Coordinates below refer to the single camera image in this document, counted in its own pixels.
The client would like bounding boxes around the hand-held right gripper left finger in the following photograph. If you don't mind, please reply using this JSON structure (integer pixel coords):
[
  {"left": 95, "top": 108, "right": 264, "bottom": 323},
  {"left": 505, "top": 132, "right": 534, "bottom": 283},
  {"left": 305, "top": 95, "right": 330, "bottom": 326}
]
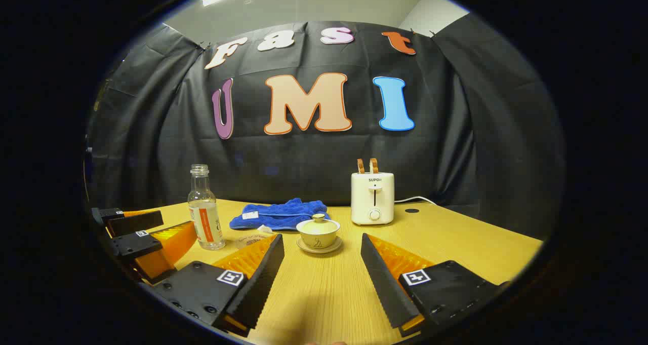
[{"left": 143, "top": 234, "right": 285, "bottom": 338}]

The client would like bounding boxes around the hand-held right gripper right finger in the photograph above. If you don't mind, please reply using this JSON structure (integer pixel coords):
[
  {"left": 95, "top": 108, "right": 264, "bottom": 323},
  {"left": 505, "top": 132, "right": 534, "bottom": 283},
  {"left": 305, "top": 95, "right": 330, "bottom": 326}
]
[{"left": 360, "top": 234, "right": 512, "bottom": 338}]

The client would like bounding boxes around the round brown coaster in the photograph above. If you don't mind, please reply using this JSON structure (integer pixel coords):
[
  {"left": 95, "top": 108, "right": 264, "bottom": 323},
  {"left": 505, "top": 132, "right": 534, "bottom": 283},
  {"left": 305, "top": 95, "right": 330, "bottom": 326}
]
[{"left": 234, "top": 233, "right": 271, "bottom": 248}]

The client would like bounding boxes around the clear glass water bottle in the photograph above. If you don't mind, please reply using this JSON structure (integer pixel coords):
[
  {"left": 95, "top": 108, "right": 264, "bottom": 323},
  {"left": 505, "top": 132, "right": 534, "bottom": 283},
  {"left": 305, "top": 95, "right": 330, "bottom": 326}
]
[{"left": 188, "top": 165, "right": 226, "bottom": 250}]

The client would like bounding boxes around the white saucer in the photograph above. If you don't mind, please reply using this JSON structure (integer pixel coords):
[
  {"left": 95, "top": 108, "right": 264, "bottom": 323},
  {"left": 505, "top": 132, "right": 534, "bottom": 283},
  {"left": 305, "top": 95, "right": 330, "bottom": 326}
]
[{"left": 296, "top": 236, "right": 343, "bottom": 254}]

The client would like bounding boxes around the blue towel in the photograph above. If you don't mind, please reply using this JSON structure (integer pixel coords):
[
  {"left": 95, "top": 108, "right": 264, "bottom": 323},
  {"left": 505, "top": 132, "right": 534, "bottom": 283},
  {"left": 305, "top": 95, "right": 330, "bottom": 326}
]
[{"left": 229, "top": 198, "right": 331, "bottom": 232}]

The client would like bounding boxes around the white toaster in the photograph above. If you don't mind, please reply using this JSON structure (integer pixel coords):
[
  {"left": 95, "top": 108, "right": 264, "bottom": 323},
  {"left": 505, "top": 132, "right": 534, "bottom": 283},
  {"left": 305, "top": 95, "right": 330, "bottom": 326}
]
[{"left": 351, "top": 172, "right": 395, "bottom": 226}]

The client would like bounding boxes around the black backdrop cloth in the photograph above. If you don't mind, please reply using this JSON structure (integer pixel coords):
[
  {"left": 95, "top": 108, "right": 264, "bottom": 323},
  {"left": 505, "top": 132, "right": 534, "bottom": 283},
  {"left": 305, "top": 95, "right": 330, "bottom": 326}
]
[{"left": 86, "top": 21, "right": 565, "bottom": 239}]

